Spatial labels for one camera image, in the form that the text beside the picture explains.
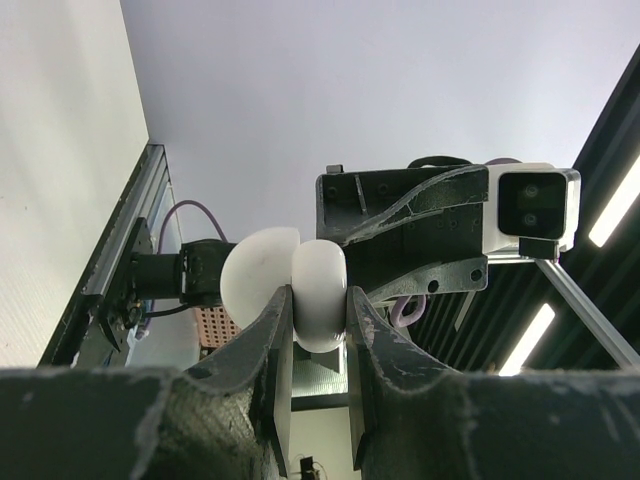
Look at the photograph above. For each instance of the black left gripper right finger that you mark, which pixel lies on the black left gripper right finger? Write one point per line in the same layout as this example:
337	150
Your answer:
413	417

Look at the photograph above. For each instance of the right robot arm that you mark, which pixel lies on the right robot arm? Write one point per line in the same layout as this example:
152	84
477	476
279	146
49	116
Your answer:
191	276

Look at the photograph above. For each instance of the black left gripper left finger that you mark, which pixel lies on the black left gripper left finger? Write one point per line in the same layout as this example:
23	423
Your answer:
227	417

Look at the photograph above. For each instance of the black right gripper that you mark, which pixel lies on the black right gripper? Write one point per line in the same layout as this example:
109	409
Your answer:
413	231

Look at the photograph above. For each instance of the aluminium frame rail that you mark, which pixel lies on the aluminium frame rail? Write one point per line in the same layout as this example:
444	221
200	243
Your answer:
95	327

